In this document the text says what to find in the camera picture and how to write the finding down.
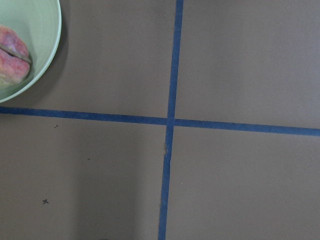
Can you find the green pink peach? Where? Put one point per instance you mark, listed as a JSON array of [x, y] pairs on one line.
[[15, 61]]

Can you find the light green plate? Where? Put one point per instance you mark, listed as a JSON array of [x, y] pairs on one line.
[[39, 24]]

